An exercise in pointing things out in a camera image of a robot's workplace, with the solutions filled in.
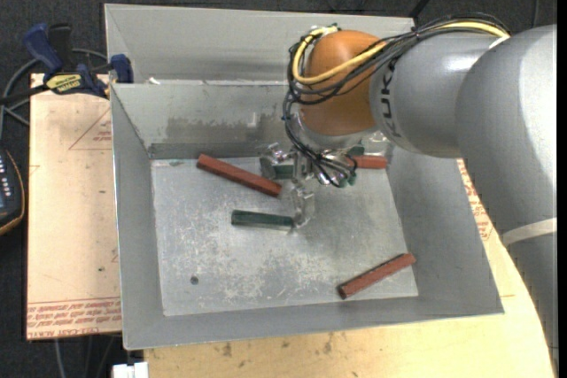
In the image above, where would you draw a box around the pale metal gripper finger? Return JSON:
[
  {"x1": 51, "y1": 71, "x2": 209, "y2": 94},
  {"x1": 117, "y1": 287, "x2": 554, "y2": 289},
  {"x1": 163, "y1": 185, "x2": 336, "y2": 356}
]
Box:
[
  {"x1": 303, "y1": 188, "x2": 317, "y2": 228},
  {"x1": 287, "y1": 186, "x2": 306, "y2": 232}
]

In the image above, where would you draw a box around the grey metal bin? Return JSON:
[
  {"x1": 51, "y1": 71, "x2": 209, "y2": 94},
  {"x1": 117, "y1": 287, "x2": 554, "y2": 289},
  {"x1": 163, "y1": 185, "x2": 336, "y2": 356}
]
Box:
[{"x1": 104, "y1": 3, "x2": 505, "y2": 351}]

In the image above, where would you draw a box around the brown cardboard board, red print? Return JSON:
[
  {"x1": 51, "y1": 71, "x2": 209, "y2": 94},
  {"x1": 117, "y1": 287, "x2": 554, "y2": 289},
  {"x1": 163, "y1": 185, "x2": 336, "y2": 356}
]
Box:
[{"x1": 26, "y1": 73, "x2": 493, "y2": 342}]

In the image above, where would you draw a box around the red-brown flat block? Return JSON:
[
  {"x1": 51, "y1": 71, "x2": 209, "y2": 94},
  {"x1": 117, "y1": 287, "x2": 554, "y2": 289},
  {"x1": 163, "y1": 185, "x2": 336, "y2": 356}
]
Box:
[
  {"x1": 196, "y1": 152, "x2": 283, "y2": 198},
  {"x1": 337, "y1": 252, "x2": 418, "y2": 301},
  {"x1": 350, "y1": 154, "x2": 389, "y2": 171}
]

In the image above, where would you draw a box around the dark green flat block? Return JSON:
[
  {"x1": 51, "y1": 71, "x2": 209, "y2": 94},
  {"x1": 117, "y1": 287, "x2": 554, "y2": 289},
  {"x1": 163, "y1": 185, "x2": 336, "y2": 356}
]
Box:
[
  {"x1": 230, "y1": 209, "x2": 295, "y2": 233},
  {"x1": 267, "y1": 163, "x2": 295, "y2": 180}
]

